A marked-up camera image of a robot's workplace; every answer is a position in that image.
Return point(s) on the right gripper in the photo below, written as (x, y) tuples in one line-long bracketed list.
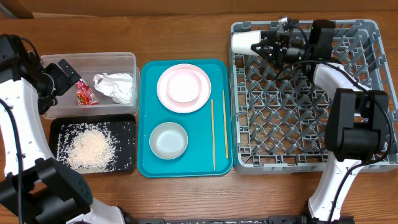
[(273, 42)]

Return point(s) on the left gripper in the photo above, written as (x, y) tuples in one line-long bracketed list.
[(64, 83)]

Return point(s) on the white cup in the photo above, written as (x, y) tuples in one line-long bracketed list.
[(241, 42)]

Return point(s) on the red snack wrapper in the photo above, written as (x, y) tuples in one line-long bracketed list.
[(84, 94)]

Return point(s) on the white napkin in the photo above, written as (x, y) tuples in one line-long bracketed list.
[(118, 86)]

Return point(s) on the white rice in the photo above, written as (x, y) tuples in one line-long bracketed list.
[(90, 149)]

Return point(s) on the grey bowl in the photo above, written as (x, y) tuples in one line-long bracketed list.
[(168, 140)]

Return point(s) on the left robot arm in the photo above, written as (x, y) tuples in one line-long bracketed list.
[(37, 188)]

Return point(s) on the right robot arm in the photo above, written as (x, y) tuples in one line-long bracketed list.
[(358, 125)]

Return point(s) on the clear plastic bin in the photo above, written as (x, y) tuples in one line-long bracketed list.
[(88, 65)]

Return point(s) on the right wooden chopstick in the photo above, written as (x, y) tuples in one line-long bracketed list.
[(225, 126)]

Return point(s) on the wooden chopstick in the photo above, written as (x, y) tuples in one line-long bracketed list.
[(225, 126), (213, 134)]

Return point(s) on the black plastic tray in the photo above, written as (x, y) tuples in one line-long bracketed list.
[(127, 143)]

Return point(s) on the grey dish rack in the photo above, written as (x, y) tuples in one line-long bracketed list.
[(278, 126)]

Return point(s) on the left wooden chopstick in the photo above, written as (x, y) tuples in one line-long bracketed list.
[(213, 134)]

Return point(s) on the small pink plate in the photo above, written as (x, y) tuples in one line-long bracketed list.
[(183, 85)]

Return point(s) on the large pink plate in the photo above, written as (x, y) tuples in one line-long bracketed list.
[(184, 107)]

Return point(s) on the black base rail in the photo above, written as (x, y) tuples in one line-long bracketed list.
[(276, 219)]

